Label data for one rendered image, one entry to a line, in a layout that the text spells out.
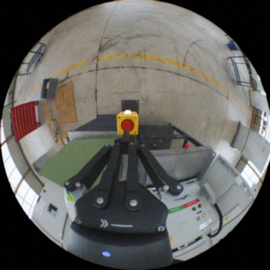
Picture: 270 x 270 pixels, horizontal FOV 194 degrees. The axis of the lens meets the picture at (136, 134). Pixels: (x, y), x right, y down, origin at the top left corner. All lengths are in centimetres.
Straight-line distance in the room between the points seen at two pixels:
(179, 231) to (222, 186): 60
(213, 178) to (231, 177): 22
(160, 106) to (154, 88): 30
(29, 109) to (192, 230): 290
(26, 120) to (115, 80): 208
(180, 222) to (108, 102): 149
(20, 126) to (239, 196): 325
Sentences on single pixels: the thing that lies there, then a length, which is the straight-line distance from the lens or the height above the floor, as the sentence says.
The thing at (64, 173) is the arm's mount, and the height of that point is 105.
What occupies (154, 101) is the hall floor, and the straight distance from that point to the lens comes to 123.
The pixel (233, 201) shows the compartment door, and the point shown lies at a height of 135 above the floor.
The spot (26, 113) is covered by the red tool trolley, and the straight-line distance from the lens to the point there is 236.
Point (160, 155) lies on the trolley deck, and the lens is 47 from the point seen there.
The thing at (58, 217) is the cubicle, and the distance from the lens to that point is 125.
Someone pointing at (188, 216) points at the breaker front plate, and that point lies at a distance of 71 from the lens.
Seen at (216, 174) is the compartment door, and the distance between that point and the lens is 105.
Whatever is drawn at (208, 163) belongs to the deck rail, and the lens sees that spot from 81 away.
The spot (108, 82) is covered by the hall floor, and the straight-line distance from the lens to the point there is 127.
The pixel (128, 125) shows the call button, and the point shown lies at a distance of 29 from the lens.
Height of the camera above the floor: 118
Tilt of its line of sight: 67 degrees down
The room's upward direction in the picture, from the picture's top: 171 degrees clockwise
